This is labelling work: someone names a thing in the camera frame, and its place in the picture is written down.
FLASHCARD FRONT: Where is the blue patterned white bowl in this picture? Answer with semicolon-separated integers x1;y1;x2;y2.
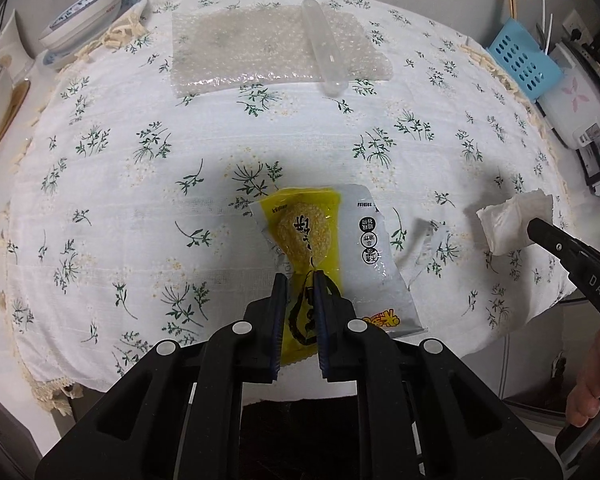
42;47;81;71
38;0;123;54

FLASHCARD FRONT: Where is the person's right hand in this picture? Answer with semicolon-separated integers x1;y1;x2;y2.
565;320;600;428

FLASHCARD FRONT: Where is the white floral tablecloth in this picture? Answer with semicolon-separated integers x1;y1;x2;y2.
0;0;581;417

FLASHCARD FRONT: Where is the white tissue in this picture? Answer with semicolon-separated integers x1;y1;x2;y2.
476;191;557;257

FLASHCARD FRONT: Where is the yellow snack packet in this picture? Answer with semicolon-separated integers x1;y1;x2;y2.
248;184;428;367

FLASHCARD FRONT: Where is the white ceramic container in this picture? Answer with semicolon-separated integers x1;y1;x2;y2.
0;10;35;155

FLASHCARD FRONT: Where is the white rice cooker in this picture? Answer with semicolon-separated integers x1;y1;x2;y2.
536;40;600;151

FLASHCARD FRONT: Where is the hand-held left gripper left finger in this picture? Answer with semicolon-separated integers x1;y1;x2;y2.
34;272;290;480

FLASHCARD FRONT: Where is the white wall socket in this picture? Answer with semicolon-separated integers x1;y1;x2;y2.
565;7;589;42

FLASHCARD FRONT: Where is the clear bubble wrap sheet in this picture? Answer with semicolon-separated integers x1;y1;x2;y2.
171;4;394;102

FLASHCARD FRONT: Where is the blue perforated utensil holder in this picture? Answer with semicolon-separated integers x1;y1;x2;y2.
487;17;567;102

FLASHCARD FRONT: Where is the clear plastic tube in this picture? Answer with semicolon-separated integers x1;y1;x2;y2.
302;0;349;97

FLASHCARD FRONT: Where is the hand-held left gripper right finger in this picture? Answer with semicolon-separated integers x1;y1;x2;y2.
312;270;576;480

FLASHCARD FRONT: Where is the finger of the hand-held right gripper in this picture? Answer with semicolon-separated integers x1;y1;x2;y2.
526;216;587;282

